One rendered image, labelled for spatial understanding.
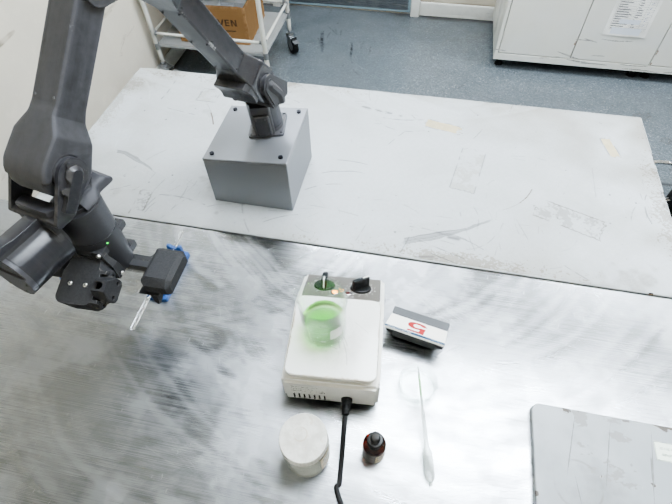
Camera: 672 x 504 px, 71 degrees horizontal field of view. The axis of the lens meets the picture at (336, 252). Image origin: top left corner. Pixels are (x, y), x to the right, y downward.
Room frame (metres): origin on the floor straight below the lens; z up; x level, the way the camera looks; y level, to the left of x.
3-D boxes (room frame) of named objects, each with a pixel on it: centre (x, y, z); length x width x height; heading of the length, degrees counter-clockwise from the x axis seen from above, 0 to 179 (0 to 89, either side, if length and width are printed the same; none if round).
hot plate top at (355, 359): (0.29, 0.01, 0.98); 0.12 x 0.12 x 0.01; 82
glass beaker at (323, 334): (0.30, 0.02, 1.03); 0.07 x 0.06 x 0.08; 74
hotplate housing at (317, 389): (0.32, 0.00, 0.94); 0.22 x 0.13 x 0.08; 172
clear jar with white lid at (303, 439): (0.16, 0.05, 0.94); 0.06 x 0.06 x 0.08
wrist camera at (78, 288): (0.32, 0.30, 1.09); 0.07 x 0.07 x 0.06; 79
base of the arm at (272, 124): (0.71, 0.12, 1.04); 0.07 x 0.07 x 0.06; 87
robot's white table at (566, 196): (0.74, -0.05, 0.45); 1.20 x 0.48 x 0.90; 77
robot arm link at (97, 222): (0.38, 0.30, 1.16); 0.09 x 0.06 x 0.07; 153
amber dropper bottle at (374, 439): (0.16, -0.04, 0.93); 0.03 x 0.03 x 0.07
